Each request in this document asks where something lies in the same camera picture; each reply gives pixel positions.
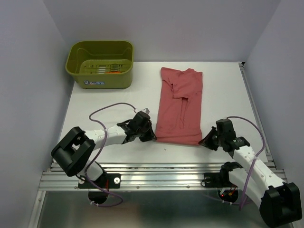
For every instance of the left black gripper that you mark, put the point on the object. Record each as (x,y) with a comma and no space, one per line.
(150,136)

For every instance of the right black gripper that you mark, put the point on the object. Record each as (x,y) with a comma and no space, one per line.
(206,140)

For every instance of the red t shirt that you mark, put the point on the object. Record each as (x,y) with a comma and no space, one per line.
(179,113)

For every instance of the olive green plastic bin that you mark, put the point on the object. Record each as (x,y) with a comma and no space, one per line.
(104,64)

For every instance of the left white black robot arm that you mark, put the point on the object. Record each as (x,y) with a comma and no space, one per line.
(72,153)

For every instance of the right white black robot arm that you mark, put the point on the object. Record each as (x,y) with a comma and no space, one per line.
(279,202)

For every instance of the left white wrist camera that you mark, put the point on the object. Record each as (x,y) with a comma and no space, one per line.
(145,110)

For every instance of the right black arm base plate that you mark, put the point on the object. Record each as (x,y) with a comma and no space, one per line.
(213,180)

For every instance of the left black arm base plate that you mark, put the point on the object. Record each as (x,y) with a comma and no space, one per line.
(106,181)

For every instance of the aluminium front rail frame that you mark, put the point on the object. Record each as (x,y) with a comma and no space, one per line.
(161,183)

